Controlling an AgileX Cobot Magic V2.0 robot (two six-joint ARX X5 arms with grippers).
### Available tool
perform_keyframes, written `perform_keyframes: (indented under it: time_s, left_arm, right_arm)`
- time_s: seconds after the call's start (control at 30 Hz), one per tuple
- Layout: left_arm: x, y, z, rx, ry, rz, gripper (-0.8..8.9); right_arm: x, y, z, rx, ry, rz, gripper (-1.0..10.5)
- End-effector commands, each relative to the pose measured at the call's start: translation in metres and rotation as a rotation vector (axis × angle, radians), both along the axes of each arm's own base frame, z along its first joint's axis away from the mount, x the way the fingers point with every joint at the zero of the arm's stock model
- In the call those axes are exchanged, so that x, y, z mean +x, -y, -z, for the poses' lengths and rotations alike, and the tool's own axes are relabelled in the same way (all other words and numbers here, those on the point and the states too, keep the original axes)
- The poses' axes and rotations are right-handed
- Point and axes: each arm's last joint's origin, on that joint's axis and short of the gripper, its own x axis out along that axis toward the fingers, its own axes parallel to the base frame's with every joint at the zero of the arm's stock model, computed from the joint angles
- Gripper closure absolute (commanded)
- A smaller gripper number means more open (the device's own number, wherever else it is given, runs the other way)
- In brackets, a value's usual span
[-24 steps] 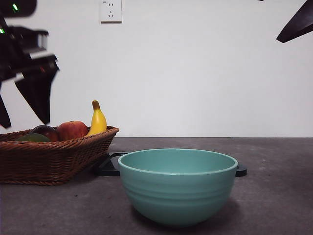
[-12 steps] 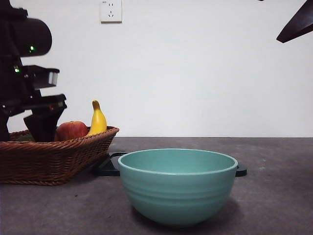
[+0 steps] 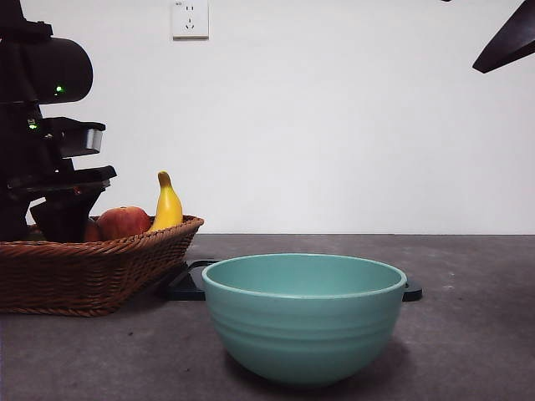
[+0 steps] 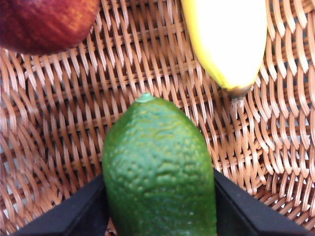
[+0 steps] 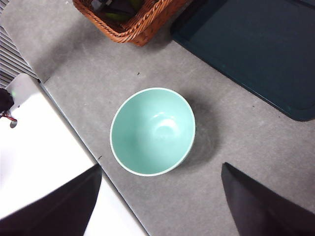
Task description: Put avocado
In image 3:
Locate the teal ribbed bowl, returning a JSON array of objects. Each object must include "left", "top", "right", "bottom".
[{"left": 201, "top": 252, "right": 409, "bottom": 390}]

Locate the red apple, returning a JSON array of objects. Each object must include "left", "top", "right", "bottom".
[{"left": 95, "top": 206, "right": 152, "bottom": 242}]

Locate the brown wicker basket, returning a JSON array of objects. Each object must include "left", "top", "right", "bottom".
[{"left": 0, "top": 215, "right": 206, "bottom": 317}]

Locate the yellow banana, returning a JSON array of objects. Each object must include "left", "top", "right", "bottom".
[{"left": 148, "top": 170, "right": 185, "bottom": 234}]

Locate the black rectangular tray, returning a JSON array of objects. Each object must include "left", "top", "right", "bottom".
[{"left": 158, "top": 259, "right": 424, "bottom": 302}]

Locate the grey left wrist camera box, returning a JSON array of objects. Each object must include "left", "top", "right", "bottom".
[{"left": 41, "top": 118, "right": 106, "bottom": 159}]

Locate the white wall socket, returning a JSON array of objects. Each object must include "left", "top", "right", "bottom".
[{"left": 172, "top": 0, "right": 211, "bottom": 42}]

